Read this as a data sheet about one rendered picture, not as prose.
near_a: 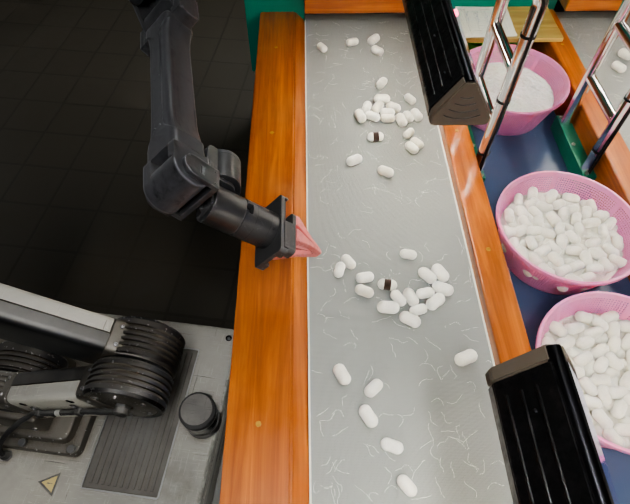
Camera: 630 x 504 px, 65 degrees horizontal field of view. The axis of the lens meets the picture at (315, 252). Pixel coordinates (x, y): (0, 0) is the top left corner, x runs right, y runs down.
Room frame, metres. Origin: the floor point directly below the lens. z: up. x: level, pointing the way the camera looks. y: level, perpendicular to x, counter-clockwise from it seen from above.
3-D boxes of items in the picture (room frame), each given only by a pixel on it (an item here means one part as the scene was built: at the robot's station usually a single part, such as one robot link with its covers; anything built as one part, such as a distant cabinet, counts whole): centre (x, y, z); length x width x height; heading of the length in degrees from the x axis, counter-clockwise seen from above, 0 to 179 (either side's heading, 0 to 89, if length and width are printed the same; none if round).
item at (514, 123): (1.01, -0.47, 0.72); 0.27 x 0.27 x 0.10
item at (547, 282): (0.57, -0.47, 0.72); 0.27 x 0.27 x 0.10
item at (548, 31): (1.23, -0.46, 0.77); 0.33 x 0.15 x 0.01; 91
